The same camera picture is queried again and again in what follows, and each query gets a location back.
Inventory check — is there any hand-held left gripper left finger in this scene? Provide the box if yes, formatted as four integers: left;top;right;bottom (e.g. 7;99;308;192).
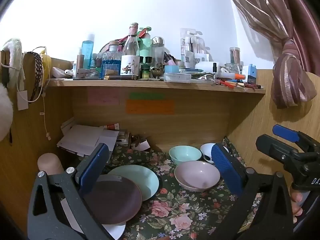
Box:
27;143;112;240

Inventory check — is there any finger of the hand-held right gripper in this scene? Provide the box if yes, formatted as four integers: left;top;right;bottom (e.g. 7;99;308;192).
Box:
272;124;311;148
255;134;301;168

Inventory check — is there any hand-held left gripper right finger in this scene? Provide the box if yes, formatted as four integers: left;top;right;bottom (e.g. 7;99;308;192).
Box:
210;143;294;240

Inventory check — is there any white black-spotted bowl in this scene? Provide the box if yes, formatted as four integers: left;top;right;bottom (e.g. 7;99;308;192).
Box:
200;143;229;164

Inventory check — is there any pink bowl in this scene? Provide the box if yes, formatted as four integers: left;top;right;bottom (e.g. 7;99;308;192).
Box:
174;160;221;192

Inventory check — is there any brown plate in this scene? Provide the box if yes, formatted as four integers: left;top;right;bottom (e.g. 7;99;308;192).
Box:
84;174;143;225

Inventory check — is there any mint green bowl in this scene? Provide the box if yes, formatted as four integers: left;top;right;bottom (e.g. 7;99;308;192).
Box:
169;145;202;166

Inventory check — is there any mint green plate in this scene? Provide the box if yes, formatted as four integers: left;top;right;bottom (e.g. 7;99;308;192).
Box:
107;164;160;202

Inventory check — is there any white plate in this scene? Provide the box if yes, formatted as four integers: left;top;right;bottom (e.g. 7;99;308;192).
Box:
60;174;126;240

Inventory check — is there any person's right hand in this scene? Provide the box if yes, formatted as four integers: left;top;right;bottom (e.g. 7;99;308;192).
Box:
289;190;304;225

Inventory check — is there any stack of white papers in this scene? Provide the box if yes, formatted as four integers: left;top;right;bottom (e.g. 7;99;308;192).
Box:
57;120;129;155

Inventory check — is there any pink mug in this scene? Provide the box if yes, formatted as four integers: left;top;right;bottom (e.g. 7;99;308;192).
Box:
37;153;64;177

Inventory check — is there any small white box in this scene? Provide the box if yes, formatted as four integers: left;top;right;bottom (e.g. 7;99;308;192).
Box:
130;135;152;152

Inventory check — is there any striped pink curtain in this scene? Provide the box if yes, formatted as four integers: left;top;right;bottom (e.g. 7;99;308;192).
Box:
221;0;320;109

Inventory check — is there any floral cloth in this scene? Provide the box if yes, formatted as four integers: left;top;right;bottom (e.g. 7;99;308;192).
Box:
99;136;263;240

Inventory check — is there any blue and white box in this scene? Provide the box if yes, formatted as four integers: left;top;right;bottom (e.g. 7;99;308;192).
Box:
242;64;258;84

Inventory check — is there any pink sticky note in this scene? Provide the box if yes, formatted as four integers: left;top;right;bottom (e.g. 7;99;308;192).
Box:
87;90;120;105

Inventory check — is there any orange-capped marker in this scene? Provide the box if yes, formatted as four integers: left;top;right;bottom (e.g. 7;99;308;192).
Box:
220;72;247;80

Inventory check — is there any orange sticky note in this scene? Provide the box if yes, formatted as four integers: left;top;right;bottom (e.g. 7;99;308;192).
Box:
125;99;175;115

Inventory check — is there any glass jar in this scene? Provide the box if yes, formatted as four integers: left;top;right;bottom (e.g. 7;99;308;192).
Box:
224;63;240;74

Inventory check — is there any green sticky note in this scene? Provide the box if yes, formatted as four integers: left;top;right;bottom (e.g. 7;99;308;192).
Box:
129;92;165;100

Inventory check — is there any clear tube of sticks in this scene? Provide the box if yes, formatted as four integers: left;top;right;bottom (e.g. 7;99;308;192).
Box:
229;47;241;64

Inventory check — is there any wooden shelf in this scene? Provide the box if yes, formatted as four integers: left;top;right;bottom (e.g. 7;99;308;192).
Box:
46;78;267;95

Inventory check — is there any clear plastic case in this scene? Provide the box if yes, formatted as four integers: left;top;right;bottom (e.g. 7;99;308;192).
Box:
164;72;192;82

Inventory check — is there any white flat box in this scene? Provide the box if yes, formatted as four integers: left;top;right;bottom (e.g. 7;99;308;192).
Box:
195;61;220;72

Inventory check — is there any white plush toy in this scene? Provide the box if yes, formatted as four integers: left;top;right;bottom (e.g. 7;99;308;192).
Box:
0;82;13;142

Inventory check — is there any square glass blue bottle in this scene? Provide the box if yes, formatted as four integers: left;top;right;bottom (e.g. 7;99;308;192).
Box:
101;41;123;79

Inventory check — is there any small dark green jar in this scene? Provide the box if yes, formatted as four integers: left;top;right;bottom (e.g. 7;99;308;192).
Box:
140;56;153;79

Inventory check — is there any yellow cloth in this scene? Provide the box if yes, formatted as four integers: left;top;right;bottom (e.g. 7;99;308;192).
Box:
40;47;52;85

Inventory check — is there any brown braided headband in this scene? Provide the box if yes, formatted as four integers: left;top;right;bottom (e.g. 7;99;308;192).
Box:
26;51;45;103

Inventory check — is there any tall blue liquid bottle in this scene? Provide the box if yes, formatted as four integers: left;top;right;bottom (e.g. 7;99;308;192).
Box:
81;34;95;69

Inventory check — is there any clear glass labelled bottle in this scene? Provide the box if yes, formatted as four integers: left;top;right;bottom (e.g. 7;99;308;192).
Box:
121;22;140;79

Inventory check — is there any toothbrush pack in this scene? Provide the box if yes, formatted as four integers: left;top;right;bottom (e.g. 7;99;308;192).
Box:
180;27;209;55

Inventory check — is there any clear bottle silver cap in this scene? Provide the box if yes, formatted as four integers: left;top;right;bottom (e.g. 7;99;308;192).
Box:
151;36;165;68

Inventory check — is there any mint green pump bottle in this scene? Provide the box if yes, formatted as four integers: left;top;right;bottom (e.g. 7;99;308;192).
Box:
139;26;153;58

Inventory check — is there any white fuzzy headband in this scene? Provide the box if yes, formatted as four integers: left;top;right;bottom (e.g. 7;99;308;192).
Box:
1;38;25;85

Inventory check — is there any white cable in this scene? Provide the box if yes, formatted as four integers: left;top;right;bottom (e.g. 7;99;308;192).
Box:
40;80;52;141

